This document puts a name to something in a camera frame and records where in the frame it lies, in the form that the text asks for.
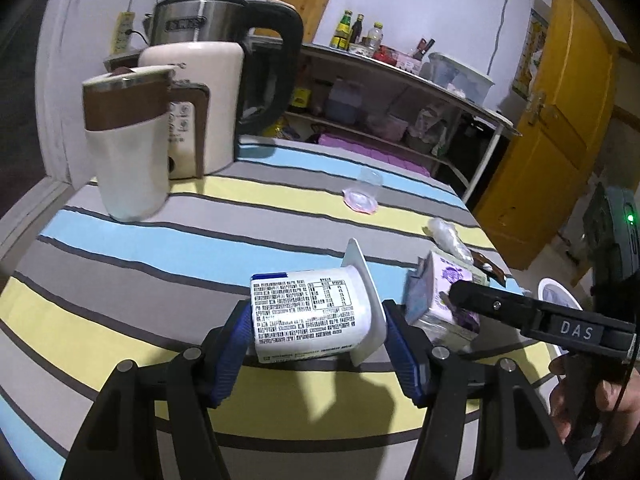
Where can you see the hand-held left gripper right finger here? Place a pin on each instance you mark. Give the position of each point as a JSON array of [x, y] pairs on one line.
[[405, 355]]

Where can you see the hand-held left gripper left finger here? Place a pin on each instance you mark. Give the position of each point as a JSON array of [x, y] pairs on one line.
[[230, 355]]

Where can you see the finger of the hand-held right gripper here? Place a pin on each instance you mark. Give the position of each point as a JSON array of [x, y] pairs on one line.
[[495, 305]]

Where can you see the white trash bin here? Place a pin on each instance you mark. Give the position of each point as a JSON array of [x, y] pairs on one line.
[[552, 291]]

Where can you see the purple drink carton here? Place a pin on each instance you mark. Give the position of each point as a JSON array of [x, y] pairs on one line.
[[440, 285]]

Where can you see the white yogurt cup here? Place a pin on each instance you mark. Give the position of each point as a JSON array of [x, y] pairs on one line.
[[310, 310]]

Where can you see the person's right hand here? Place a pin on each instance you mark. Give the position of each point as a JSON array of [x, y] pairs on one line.
[[622, 405]]

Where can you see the brown wrapper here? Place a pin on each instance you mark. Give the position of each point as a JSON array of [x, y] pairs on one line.
[[490, 267]]

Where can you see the crumpled clear plastic wrap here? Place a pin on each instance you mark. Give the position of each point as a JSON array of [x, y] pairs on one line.
[[450, 237]]

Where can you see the striped tablecloth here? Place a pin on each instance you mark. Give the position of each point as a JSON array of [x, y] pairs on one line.
[[150, 270]]

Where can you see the small clear plastic cup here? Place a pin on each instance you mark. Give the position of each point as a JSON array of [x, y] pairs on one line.
[[367, 190]]

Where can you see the yellow wooden door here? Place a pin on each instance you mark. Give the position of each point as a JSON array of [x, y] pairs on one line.
[[560, 135]]

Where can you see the pink lid storage box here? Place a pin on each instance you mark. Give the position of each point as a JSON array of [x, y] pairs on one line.
[[375, 152]]

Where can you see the white shelf unit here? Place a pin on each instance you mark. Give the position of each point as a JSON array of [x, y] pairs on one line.
[[475, 107]]

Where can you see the white cup with brown band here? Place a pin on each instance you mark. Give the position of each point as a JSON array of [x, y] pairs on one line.
[[130, 175]]

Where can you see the clear plastic storage container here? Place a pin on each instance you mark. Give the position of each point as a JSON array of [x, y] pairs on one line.
[[460, 80]]

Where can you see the cream electric kettle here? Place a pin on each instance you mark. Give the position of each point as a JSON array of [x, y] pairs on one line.
[[220, 100]]

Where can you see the pink knife holder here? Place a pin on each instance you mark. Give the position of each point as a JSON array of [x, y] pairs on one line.
[[412, 60]]

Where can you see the yellow label bottle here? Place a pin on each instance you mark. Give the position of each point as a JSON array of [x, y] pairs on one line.
[[300, 97]]

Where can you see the clear plastic bottle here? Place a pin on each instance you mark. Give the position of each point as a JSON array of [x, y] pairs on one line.
[[375, 37]]

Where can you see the dark sauce bottle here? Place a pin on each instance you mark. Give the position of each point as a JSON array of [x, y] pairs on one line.
[[357, 30]]

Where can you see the green glass bottle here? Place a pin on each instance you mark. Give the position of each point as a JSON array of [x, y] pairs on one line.
[[341, 32]]

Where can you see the yellow power strip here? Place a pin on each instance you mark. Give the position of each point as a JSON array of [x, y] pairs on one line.
[[122, 32]]

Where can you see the wooden cutting board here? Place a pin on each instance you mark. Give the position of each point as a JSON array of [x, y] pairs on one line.
[[310, 5]]

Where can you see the wall poster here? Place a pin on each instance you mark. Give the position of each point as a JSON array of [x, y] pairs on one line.
[[532, 45]]

